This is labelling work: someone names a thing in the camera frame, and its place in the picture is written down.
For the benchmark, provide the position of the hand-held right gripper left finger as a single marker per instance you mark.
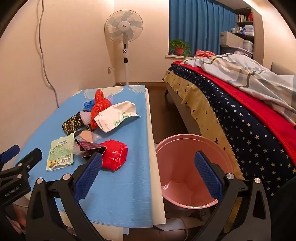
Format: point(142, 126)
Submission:
point(90, 178)

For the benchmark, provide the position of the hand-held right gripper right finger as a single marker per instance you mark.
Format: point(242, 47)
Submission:
point(208, 176)

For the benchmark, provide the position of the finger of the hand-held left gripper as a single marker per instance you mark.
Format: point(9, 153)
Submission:
point(10, 153)
point(30, 160)

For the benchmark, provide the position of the pink plastic basin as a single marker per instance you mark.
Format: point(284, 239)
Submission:
point(185, 162)

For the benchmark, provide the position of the green snack packet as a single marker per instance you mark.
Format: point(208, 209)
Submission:
point(60, 153)

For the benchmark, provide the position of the dark red wrapper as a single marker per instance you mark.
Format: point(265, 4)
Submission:
point(90, 146)

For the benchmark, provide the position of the red plastic bag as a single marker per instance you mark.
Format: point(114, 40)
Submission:
point(115, 155)

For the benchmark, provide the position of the clear plastic wrapper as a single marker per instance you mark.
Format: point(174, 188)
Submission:
point(86, 136)

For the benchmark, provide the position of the dark floral cloth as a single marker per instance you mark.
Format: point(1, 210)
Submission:
point(70, 122)

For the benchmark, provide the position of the lavender plastic bag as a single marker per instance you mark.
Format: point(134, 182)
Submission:
point(85, 118)

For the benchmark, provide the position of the white paper bag green print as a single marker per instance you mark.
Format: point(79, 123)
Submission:
point(113, 115)

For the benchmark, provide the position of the orange-red mesh bag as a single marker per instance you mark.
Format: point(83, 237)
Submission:
point(99, 106)

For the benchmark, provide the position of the blue plastic bag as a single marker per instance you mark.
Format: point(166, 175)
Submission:
point(88, 104)

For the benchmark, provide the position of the blue tablecloth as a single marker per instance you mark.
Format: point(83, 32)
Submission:
point(120, 185)

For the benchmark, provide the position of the bed with star blanket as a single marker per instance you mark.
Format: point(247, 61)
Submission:
point(231, 120)

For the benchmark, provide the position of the red blanket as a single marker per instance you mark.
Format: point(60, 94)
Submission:
point(266, 115)

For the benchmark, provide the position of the plaid light blue quilt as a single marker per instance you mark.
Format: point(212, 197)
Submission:
point(242, 69)

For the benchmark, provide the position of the pink cloth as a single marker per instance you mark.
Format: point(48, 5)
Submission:
point(204, 53)

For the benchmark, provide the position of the white window sill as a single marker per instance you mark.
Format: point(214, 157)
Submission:
point(173, 56)

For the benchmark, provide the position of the grey storage box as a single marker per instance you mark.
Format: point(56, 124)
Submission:
point(233, 50)

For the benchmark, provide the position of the potted green plant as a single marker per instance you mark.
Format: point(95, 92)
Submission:
point(179, 49)

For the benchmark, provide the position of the grey headboard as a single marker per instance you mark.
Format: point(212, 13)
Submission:
point(282, 69)

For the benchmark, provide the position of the white plastic container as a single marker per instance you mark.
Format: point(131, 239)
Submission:
point(248, 45)

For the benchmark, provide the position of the cardboard box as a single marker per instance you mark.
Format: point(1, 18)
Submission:
point(231, 39)

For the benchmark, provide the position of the blue curtain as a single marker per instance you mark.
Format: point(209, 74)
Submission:
point(196, 23)

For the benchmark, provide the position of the white standing fan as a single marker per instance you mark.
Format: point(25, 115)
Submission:
point(123, 25)

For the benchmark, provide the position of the brown bookshelf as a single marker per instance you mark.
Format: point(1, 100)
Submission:
point(245, 10)

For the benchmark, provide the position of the small white wall outlet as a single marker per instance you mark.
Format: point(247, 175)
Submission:
point(109, 70)

